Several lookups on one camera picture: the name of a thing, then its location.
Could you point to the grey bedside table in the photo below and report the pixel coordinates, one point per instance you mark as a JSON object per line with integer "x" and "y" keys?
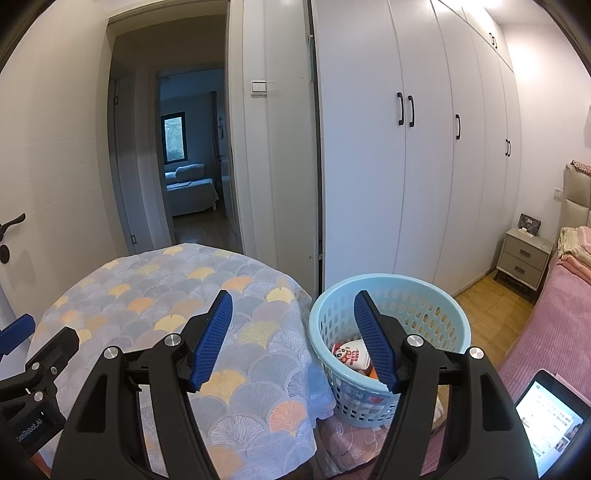
{"x": 524, "y": 258}

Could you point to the light blue laundry basket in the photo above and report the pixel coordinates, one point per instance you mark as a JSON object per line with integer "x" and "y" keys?
{"x": 383, "y": 310}

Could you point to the white wardrobe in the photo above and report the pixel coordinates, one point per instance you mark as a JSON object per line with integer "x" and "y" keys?
{"x": 420, "y": 126}

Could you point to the photo frame on nightstand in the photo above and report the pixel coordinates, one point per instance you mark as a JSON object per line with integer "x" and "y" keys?
{"x": 528, "y": 224}

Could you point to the beige padded headboard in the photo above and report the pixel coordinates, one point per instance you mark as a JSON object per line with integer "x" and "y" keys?
{"x": 575, "y": 203}

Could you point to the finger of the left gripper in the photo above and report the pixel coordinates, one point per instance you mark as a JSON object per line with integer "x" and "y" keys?
{"x": 15, "y": 334}
{"x": 42, "y": 369}

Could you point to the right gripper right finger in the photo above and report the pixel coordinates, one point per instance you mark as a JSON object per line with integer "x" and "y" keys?
{"x": 484, "y": 437}

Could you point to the folded blankets on bed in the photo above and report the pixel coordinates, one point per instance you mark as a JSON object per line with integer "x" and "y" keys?
{"x": 574, "y": 252}

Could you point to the white light switch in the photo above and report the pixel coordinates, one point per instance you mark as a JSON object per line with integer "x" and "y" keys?
{"x": 258, "y": 88}

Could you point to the distant blue bed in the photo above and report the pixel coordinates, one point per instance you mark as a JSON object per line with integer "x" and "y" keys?
{"x": 189, "y": 190}

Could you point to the pink floral stool cushion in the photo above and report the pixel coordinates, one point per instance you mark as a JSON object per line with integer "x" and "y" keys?
{"x": 345, "y": 451}

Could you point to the white tube bottle red label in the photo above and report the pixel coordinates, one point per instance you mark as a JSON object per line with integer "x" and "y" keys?
{"x": 355, "y": 355}

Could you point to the pink bed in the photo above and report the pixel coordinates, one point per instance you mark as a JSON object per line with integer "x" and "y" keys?
{"x": 521, "y": 339}

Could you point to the smartphone with lit screen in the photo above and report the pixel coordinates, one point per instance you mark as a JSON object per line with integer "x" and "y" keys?
{"x": 553, "y": 414}

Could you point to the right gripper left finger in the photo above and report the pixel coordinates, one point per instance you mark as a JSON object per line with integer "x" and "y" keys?
{"x": 130, "y": 398}

